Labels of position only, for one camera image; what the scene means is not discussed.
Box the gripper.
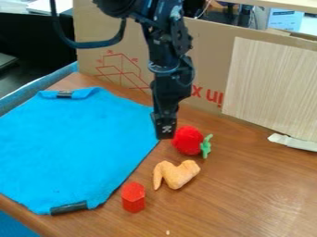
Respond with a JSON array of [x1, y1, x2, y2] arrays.
[[148, 71, 197, 141]]

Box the blue cloth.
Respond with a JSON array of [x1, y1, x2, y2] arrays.
[[0, 86, 163, 217]]

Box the red toy with green stem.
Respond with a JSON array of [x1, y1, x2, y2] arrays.
[[170, 125, 216, 160]]

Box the orange toy chicken wing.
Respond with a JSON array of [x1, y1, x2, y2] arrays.
[[152, 159, 202, 192]]

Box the red hexagonal block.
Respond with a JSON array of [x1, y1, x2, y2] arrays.
[[120, 181, 147, 214]]

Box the light wooden board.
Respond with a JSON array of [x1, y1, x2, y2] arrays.
[[220, 36, 317, 143]]

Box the cardboard box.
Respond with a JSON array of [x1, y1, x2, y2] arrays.
[[71, 0, 317, 117]]

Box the white paper strip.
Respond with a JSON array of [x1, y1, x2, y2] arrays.
[[266, 132, 317, 153]]

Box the white box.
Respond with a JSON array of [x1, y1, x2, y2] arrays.
[[266, 6, 308, 32]]

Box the black cable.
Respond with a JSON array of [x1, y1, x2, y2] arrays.
[[48, 0, 128, 50]]

